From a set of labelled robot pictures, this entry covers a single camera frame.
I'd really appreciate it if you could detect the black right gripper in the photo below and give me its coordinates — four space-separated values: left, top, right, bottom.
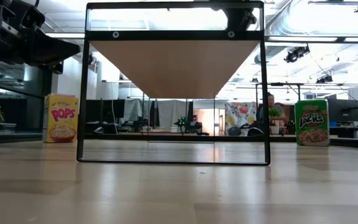
223 7 258 32

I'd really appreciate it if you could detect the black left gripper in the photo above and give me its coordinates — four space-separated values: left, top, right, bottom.
0 0 82 75

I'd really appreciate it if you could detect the yellow Pops cereal box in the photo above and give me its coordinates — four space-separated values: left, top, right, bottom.
42 93 80 144

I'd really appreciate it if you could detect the green Apple Jacks cereal box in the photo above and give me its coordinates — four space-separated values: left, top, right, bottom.
294 98 331 147

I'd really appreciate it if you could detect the black spotlight cluster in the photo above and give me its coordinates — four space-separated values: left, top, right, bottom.
283 45 311 64
315 74 334 84

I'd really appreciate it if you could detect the black monitor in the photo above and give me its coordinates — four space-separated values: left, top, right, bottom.
327 98 358 123
102 99 126 124
85 99 103 124

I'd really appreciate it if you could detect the person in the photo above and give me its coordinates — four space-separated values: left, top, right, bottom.
259 92 287 135

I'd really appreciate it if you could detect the grey tray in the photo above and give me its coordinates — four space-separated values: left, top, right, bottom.
0 123 17 134

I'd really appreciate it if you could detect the colourful floral cloth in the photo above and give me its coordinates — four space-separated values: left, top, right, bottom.
224 101 258 136

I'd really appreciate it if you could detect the green potted plant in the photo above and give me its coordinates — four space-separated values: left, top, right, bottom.
268 107 283 135

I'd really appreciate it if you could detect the grey hanging cloth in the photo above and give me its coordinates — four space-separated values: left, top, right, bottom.
123 98 151 124
158 99 188 128

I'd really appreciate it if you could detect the black robot green light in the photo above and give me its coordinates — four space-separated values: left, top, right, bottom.
172 116 204 135

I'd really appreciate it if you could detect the silver ventilation duct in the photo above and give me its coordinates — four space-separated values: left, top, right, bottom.
265 0 358 37

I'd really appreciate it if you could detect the black gantry frame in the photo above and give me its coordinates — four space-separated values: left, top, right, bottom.
255 82 358 103

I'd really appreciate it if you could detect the wooden shelf black metal frame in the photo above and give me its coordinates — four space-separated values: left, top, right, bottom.
76 1 271 166

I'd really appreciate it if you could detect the black ceiling rail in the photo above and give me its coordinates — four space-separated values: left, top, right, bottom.
308 0 358 13

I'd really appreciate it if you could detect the black aluminium rig frame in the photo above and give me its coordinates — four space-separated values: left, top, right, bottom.
0 132 358 151

